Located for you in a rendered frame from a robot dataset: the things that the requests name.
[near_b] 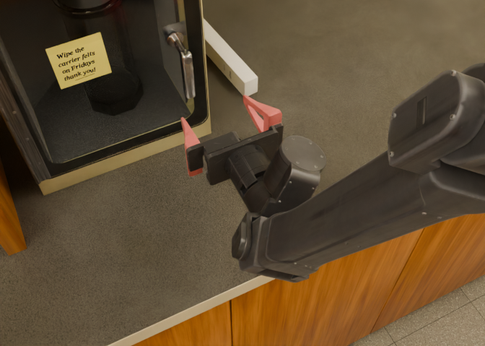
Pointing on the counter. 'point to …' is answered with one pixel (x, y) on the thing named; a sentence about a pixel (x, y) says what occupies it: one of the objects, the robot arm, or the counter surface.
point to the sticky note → (79, 60)
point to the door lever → (175, 40)
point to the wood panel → (9, 219)
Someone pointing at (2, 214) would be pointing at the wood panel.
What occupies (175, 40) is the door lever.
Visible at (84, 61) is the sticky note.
